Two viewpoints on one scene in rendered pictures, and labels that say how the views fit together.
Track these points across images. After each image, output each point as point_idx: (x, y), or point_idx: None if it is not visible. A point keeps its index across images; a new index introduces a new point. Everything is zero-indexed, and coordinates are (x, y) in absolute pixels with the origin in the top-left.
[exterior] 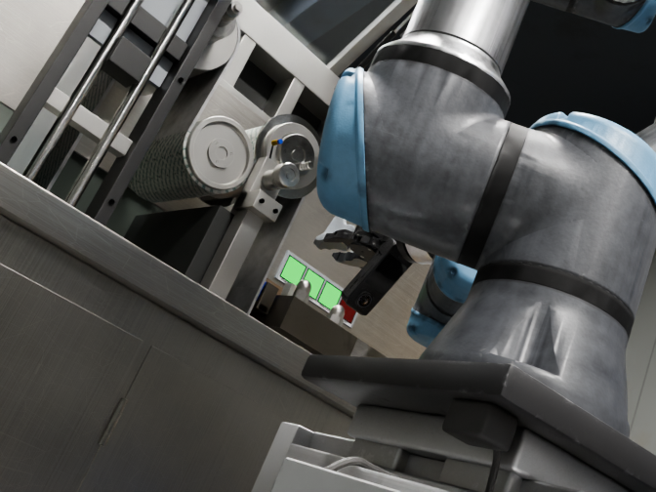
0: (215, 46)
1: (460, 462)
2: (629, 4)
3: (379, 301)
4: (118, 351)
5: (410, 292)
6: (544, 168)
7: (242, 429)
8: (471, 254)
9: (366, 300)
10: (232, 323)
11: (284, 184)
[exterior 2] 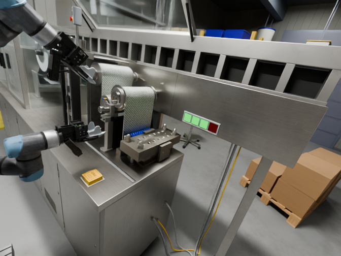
0: (99, 77)
1: None
2: None
3: (75, 153)
4: (55, 161)
5: (250, 115)
6: None
7: (69, 180)
8: None
9: (73, 153)
10: (55, 159)
11: (99, 112)
